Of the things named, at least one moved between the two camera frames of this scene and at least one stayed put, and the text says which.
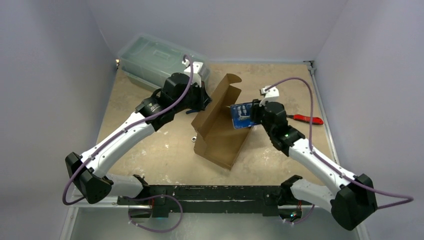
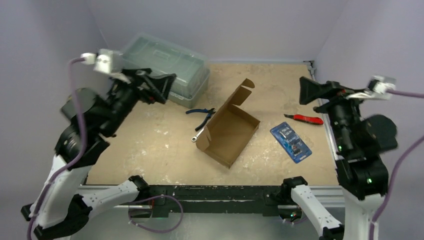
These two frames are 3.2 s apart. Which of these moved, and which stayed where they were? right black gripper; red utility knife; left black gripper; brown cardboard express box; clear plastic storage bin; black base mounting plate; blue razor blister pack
Moved: left black gripper; blue razor blister pack; right black gripper; brown cardboard express box
Stayed: clear plastic storage bin; black base mounting plate; red utility knife
